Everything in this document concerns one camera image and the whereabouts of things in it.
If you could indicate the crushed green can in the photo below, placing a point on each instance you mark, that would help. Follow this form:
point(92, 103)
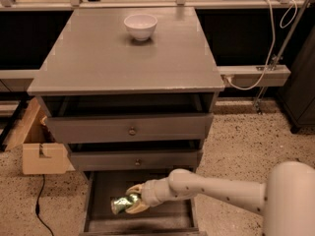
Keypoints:
point(121, 204)

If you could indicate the white ceramic bowl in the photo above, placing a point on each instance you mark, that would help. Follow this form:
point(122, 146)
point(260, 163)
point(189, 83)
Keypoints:
point(141, 26)

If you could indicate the grey open bottom drawer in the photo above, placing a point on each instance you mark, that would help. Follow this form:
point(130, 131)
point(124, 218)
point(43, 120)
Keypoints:
point(169, 219)

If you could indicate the grey wooden cabinet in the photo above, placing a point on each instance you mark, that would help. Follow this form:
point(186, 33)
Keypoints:
point(171, 73)

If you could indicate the grey top drawer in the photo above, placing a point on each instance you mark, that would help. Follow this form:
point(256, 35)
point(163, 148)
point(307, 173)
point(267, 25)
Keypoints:
point(143, 128)

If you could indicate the grey metal rail frame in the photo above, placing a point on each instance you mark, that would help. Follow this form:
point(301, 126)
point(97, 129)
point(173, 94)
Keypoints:
point(100, 103)

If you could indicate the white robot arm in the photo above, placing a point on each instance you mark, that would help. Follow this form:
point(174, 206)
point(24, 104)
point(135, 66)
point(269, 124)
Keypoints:
point(286, 200)

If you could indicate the dark side cabinet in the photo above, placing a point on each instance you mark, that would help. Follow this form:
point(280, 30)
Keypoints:
point(298, 93)

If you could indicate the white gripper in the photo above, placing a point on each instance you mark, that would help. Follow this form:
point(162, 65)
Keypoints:
point(152, 193)

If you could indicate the grey middle drawer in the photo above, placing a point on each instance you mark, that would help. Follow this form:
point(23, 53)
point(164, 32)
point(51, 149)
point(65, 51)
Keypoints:
point(136, 160)

